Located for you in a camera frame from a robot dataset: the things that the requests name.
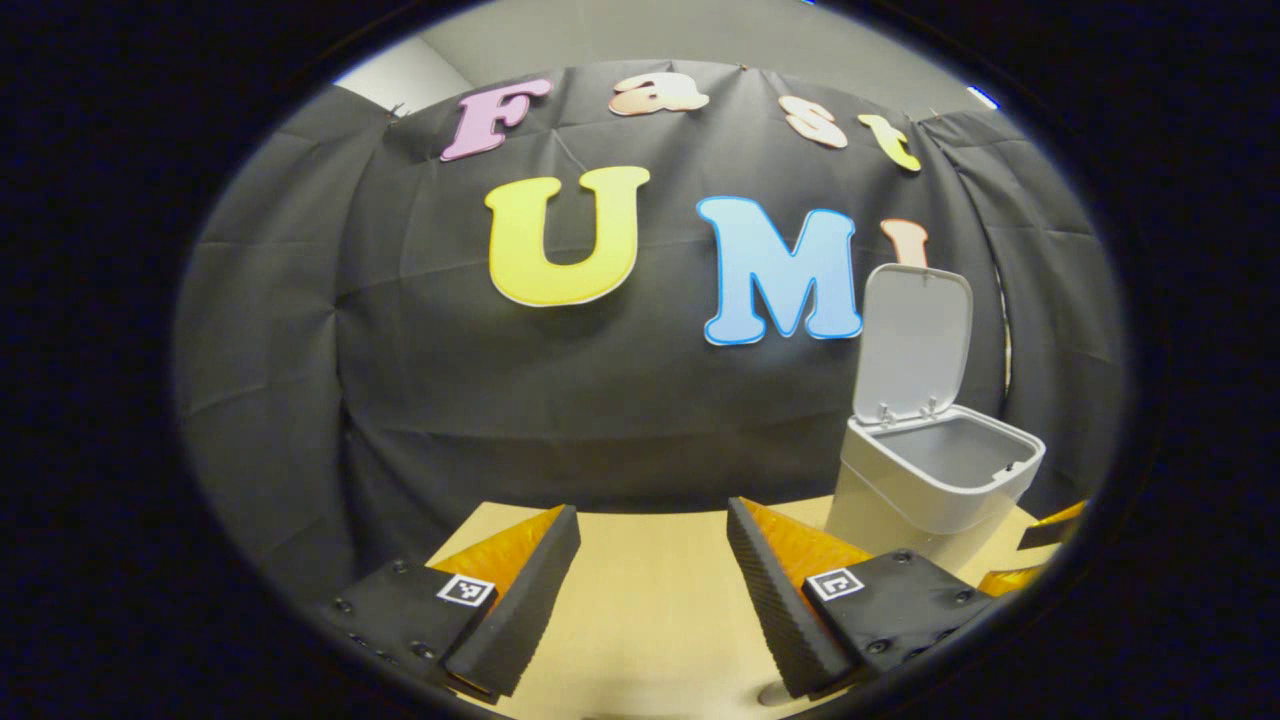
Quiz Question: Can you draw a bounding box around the black backdrop cloth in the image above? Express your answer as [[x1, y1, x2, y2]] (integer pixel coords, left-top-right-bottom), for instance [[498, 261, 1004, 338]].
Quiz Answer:
[[172, 60, 1131, 601]]

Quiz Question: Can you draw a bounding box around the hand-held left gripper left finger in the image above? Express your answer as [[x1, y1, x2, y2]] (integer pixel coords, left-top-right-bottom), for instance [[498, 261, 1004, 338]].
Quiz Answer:
[[325, 503, 583, 704]]

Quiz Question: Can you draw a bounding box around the white desktop garbage bin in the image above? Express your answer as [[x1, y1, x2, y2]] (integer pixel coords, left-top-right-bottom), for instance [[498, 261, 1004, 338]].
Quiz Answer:
[[825, 262, 1048, 586]]

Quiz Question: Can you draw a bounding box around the wooden desktop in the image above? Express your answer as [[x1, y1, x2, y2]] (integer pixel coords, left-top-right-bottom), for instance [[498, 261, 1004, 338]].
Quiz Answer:
[[425, 495, 1066, 720]]

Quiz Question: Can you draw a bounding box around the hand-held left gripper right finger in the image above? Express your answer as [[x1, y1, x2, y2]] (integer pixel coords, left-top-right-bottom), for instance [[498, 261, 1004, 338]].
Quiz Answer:
[[726, 496, 1001, 701]]

